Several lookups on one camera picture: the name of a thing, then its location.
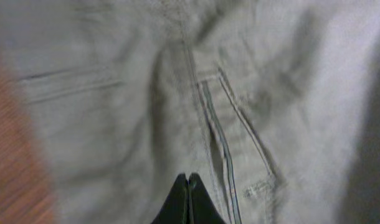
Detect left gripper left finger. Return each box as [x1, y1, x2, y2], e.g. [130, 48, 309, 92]
[151, 174, 189, 224]

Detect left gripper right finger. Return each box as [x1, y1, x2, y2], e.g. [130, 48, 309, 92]
[188, 173, 225, 224]

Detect beige shorts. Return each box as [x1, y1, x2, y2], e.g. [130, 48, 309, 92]
[0, 1, 380, 223]

